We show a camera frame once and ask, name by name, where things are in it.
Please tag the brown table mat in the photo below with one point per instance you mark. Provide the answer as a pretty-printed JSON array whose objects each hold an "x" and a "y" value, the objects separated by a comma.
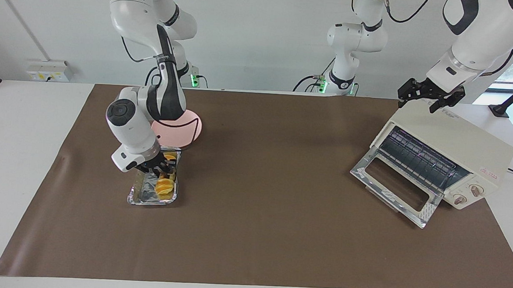
[{"x": 256, "y": 232}]

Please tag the cream white toaster oven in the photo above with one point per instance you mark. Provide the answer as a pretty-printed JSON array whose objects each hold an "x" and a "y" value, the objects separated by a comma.
[{"x": 480, "y": 151}]

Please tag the small oven knob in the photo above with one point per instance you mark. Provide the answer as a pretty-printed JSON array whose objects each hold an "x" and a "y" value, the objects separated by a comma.
[{"x": 459, "y": 199}]

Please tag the glass oven door metal frame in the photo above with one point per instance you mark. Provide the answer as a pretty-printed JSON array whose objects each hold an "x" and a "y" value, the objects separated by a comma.
[{"x": 397, "y": 188}]

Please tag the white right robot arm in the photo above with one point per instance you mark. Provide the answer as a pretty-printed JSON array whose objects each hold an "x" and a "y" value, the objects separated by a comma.
[{"x": 130, "y": 128}]

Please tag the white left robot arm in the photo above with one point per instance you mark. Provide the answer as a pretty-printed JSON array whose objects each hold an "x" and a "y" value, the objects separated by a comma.
[{"x": 477, "y": 41}]

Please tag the aluminium foil tray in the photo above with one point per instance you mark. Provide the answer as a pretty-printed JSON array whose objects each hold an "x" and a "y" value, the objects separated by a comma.
[{"x": 144, "y": 195}]

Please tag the sliced yellow bread loaf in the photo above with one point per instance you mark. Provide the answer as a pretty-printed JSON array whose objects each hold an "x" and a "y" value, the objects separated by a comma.
[{"x": 164, "y": 186}]

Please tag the pink round plate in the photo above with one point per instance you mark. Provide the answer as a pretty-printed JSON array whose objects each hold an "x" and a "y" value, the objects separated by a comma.
[{"x": 187, "y": 136}]

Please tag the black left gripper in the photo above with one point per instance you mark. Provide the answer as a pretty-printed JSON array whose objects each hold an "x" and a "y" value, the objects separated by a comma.
[{"x": 428, "y": 88}]

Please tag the large oven knob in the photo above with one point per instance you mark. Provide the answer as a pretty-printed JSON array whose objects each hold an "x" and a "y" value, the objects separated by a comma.
[{"x": 476, "y": 190}]

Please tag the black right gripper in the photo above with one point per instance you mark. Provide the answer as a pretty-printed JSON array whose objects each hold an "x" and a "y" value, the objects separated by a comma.
[{"x": 152, "y": 165}]

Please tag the white wall socket box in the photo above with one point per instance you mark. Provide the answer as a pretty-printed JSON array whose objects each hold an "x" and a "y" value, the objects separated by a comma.
[{"x": 49, "y": 71}]

